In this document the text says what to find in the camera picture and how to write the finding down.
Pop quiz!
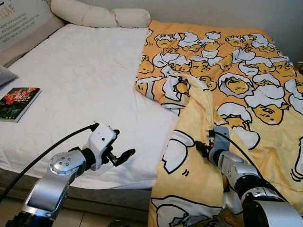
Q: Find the large grey patterned cushion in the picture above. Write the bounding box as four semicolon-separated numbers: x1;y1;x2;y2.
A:
0;0;64;68

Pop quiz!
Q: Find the dark red cover book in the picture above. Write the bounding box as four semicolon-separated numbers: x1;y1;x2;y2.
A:
0;87;42;123

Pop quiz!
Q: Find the small grey pillow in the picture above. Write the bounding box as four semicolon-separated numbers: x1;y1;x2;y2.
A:
0;66;18;87

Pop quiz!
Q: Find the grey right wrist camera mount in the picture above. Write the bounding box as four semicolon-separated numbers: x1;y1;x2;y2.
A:
208;126;232;165

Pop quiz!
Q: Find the white mattress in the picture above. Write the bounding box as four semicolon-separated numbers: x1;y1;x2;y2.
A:
0;24;183;190

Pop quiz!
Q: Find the yellow cartoon egg quilt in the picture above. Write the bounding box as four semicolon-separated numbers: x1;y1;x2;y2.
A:
134;20;303;227

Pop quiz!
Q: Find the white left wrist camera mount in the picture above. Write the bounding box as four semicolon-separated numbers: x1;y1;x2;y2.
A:
87;124;118;171

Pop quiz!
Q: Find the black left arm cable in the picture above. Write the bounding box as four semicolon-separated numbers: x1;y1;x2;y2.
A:
0;123;100;204

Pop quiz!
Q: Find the beige bolster pillow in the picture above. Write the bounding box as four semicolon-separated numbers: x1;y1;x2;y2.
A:
50;0;151;29

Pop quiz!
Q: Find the grey bed base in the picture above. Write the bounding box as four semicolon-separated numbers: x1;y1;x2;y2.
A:
0;168;157;211

